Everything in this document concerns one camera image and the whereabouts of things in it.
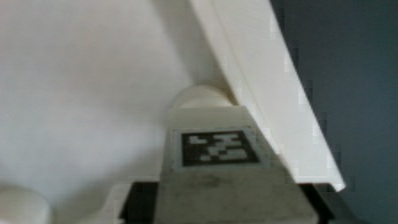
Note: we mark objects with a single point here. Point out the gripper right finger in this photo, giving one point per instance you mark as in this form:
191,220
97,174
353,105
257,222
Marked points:
326,216

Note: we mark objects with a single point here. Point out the white leg with tag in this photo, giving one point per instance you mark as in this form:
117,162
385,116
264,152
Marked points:
227,185

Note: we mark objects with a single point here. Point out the white square table top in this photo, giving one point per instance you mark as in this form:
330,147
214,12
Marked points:
101,58

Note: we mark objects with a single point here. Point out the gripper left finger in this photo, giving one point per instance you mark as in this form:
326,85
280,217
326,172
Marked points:
138,212

